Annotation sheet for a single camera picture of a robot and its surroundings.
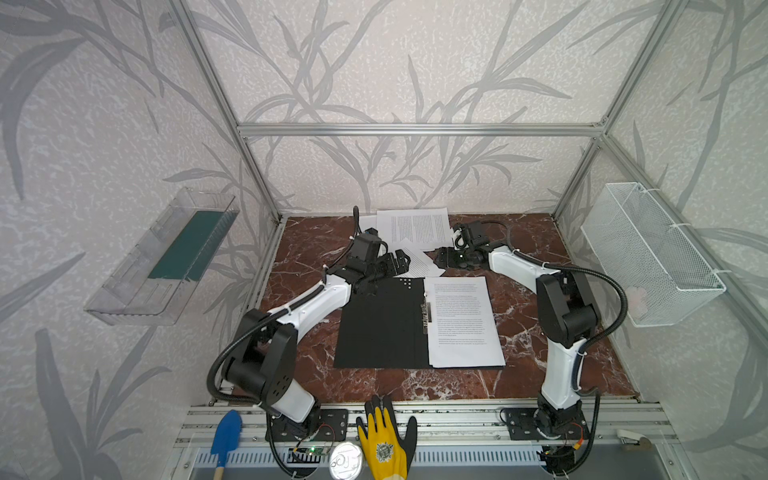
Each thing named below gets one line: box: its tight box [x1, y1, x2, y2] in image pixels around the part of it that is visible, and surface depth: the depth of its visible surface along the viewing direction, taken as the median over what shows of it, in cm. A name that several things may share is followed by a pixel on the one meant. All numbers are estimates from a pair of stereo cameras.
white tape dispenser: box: [616, 428, 653, 450], surface depth 72 cm
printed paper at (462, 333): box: [424, 276, 506, 369], surface depth 93 cm
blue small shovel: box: [210, 409, 243, 468], surface depth 75 cm
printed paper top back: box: [377, 207, 455, 251], surface depth 122 cm
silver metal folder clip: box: [420, 302, 432, 335], surface depth 93 cm
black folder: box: [334, 277, 505, 370], surface depth 91 cm
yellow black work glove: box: [356, 395, 418, 480], surface depth 72 cm
